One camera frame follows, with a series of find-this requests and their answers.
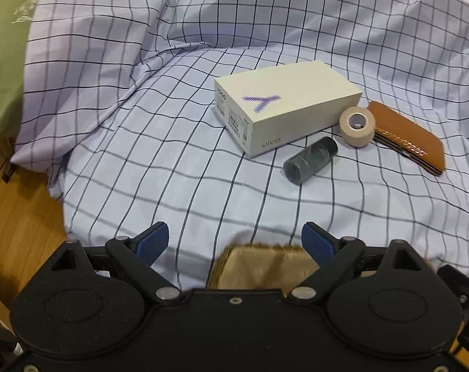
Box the woven lined basket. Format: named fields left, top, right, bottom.
left=207, top=244, right=318, bottom=294

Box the grey translucent bottle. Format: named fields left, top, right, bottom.
left=283, top=137, right=338, bottom=185

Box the beige tape roll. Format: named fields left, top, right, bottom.
left=339, top=107, right=376, bottom=148

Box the brown leather wallet case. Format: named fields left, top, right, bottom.
left=368, top=101, right=445, bottom=176

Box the checkered lavender sheet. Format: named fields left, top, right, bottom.
left=13, top=0, right=469, bottom=288

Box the white vivo phone box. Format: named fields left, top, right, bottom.
left=214, top=60, right=362, bottom=157

